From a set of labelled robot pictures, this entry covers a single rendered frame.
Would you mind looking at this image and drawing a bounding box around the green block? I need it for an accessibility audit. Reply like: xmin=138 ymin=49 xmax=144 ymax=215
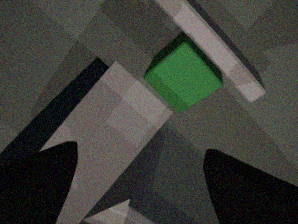
xmin=144 ymin=31 xmax=222 ymax=112

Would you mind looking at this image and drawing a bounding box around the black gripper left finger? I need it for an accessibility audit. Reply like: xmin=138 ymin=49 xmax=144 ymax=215
xmin=0 ymin=141 xmax=78 ymax=224

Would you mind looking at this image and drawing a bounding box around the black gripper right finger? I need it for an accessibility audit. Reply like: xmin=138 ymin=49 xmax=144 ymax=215
xmin=204 ymin=149 xmax=298 ymax=224

